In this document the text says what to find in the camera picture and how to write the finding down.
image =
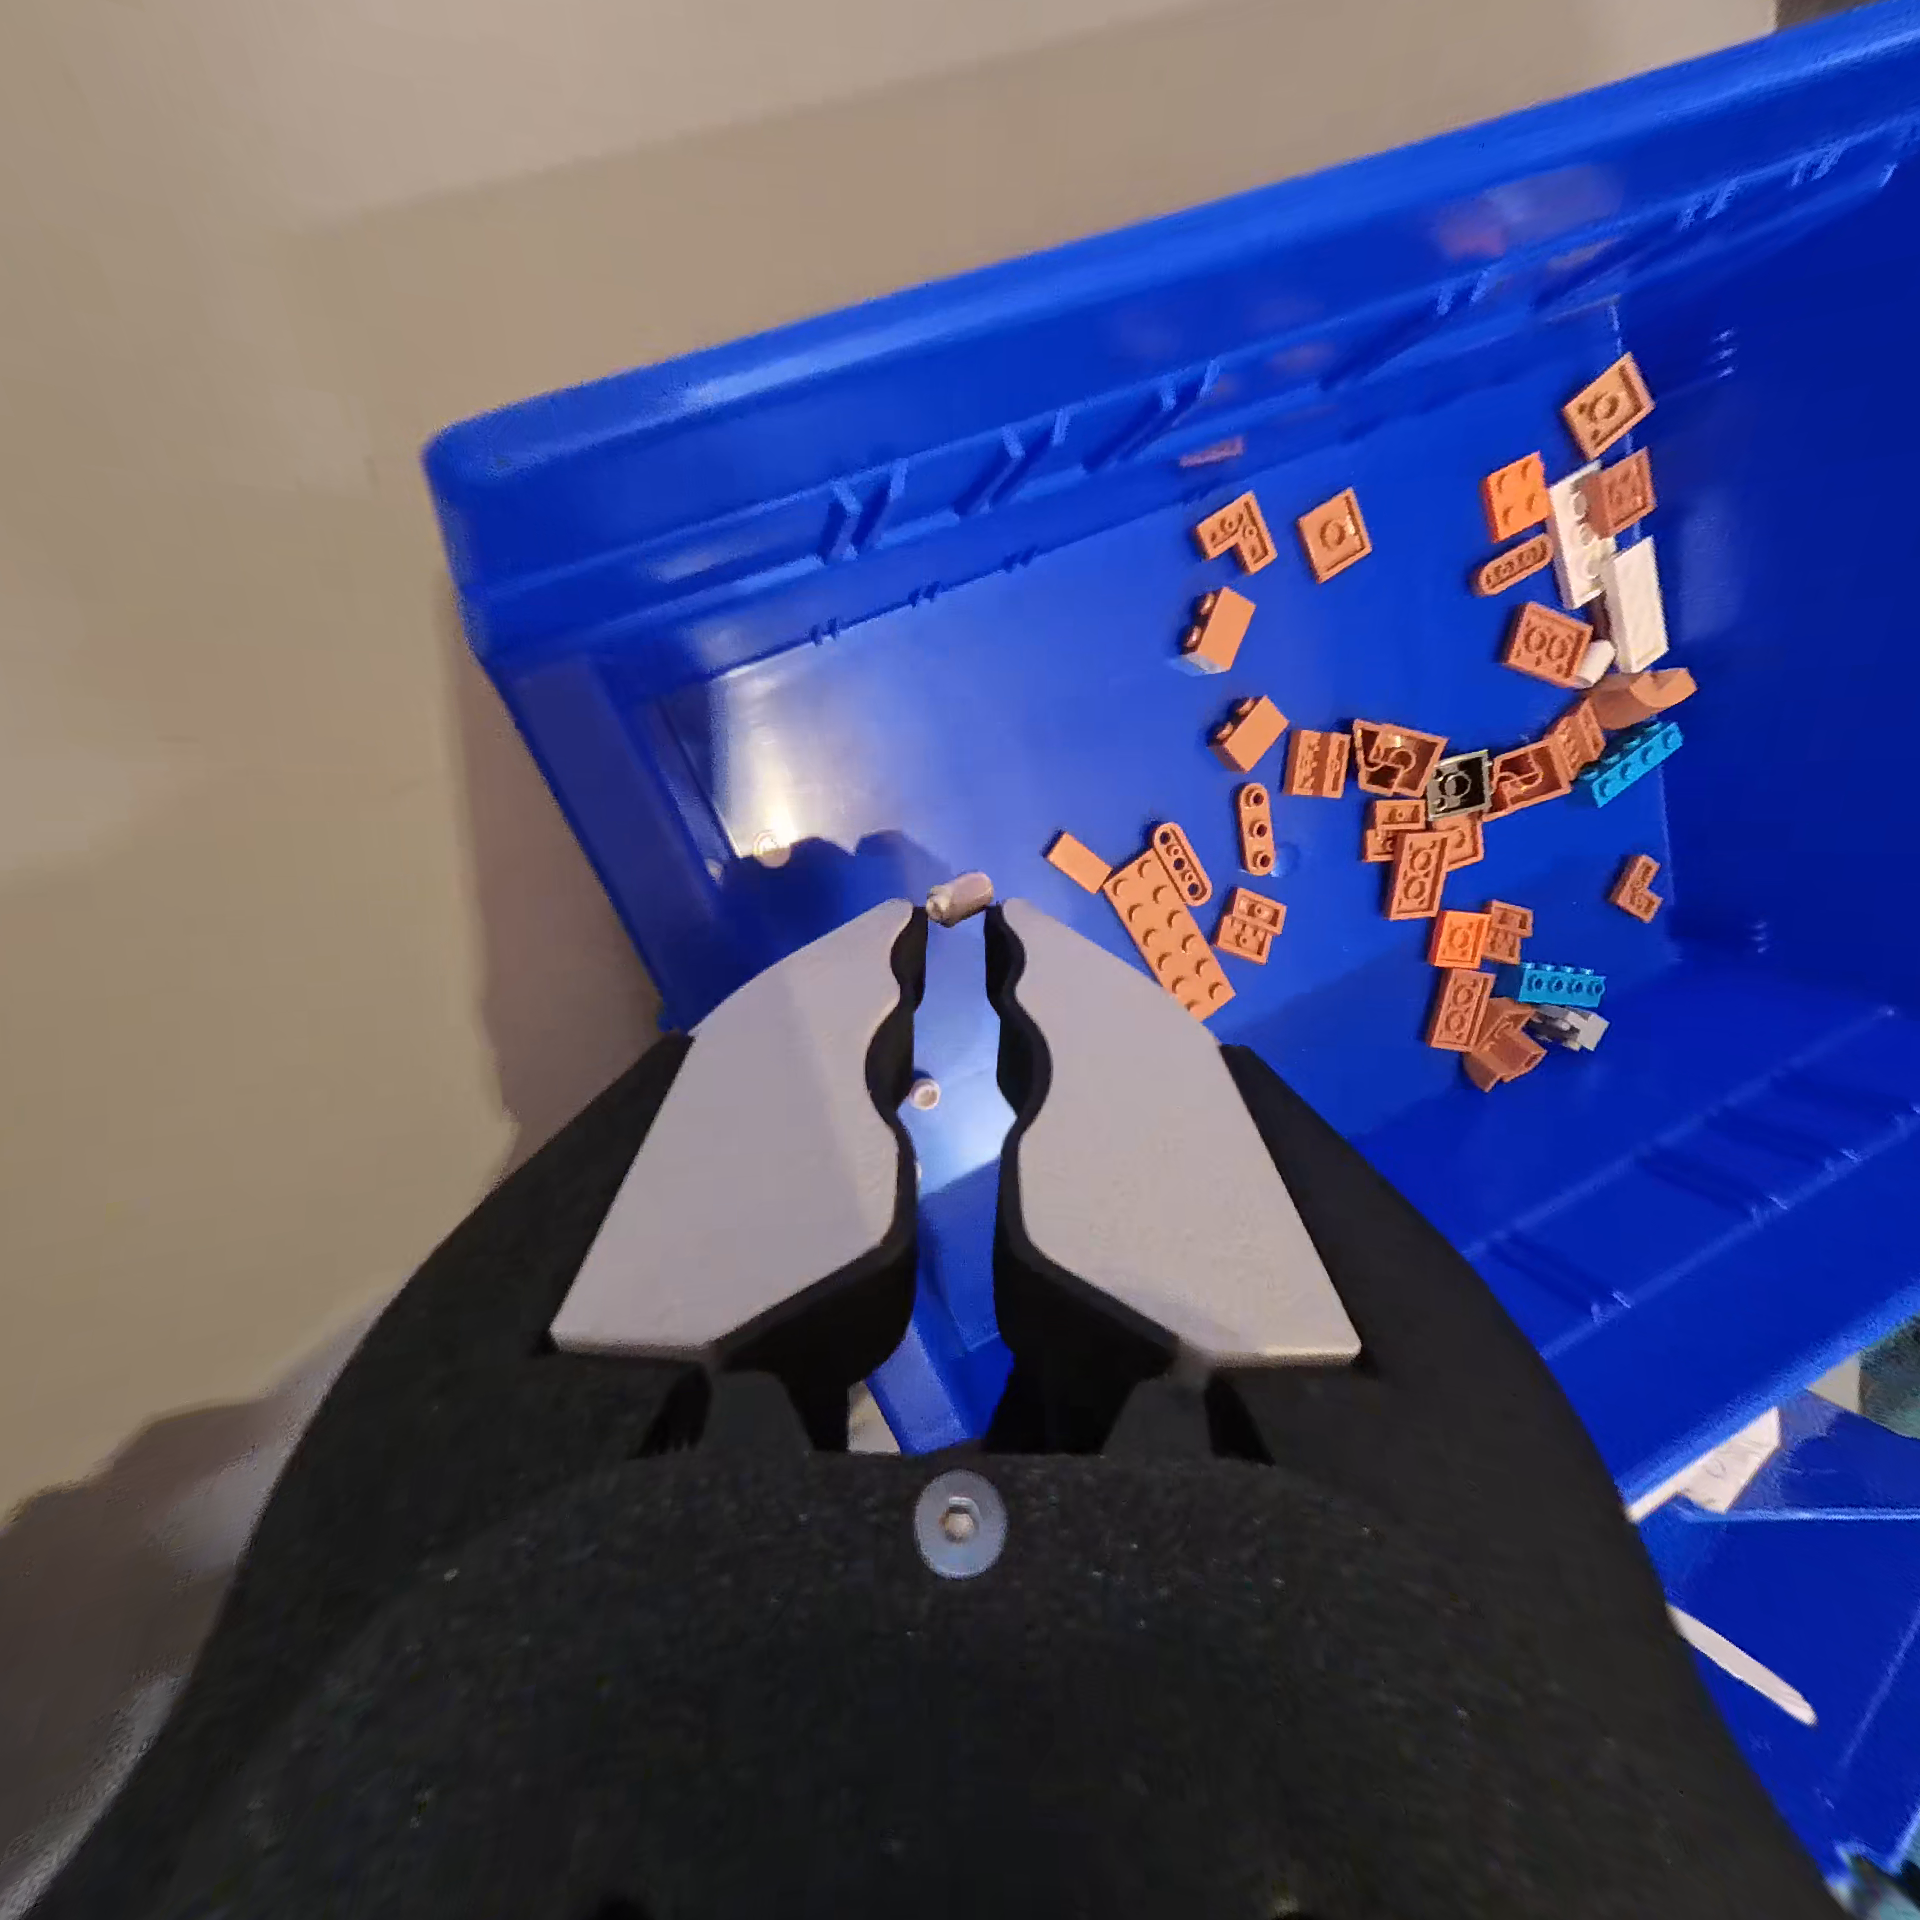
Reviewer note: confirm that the grey desk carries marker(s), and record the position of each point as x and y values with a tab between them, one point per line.
226	601

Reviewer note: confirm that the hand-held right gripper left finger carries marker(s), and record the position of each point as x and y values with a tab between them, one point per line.
733	1186

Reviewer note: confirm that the pile of toy bricks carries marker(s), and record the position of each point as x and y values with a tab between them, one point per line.
1426	748

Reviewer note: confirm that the blue plastic bin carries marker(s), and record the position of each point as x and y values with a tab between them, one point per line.
1799	1650
974	630

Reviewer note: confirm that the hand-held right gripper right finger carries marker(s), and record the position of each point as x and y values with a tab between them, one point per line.
1186	1201

